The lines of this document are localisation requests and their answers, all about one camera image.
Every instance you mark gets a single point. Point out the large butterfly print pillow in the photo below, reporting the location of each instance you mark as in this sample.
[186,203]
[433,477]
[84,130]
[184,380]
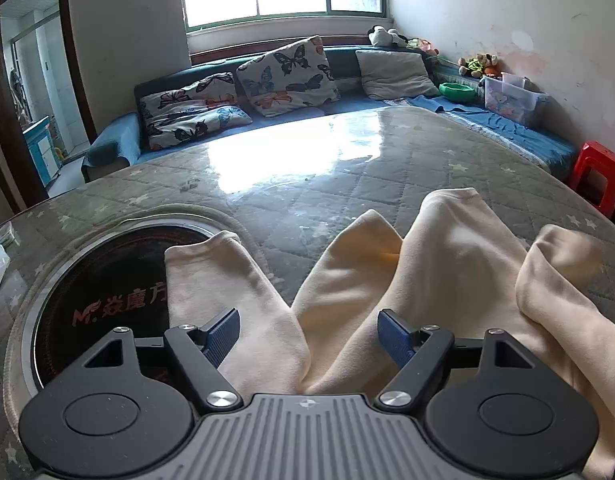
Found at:
[289,78]

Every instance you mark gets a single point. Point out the lower butterfly print pillow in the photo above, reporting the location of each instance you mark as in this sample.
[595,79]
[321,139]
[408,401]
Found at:
[183,115]

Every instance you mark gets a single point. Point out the blue corner sofa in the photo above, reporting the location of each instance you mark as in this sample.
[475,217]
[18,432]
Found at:
[124,143]

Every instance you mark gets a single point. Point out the plain beige pillow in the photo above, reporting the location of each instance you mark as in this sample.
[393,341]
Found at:
[391,75]

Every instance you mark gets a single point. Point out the cream beige garment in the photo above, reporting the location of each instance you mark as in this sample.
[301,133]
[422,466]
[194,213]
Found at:
[458,267]

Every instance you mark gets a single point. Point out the clear plastic storage box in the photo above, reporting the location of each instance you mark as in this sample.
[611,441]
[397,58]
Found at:
[521,105]

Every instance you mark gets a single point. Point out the blue cabinet in doorway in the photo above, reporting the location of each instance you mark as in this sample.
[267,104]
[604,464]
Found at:
[38,140]

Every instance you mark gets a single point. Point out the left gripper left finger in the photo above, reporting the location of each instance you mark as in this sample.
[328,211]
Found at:
[128,404]

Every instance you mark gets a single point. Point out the black white plush toy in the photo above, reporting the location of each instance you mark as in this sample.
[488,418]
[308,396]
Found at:
[378,36]

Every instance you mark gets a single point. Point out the red plastic stool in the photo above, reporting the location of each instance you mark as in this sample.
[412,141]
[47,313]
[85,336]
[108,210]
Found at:
[594,172]

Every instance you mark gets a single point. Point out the green plastic bowl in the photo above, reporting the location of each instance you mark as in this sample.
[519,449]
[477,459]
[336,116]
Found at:
[457,93]

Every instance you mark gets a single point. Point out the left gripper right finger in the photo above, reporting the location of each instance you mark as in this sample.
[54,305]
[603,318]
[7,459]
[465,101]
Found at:
[488,406]

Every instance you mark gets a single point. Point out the brown plush toys pile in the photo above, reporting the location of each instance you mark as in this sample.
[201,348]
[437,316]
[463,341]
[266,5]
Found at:
[481,65]

